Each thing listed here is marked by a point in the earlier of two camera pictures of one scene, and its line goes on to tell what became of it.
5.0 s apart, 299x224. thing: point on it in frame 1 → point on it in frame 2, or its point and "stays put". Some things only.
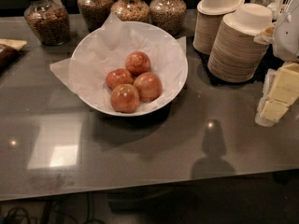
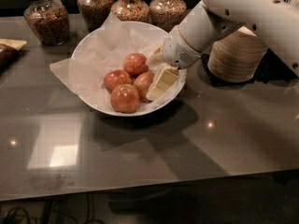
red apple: [137, 63] stays put
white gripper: [288, 41] → [177, 50]
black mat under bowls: [269, 63] stays put
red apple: [118, 77] stays put
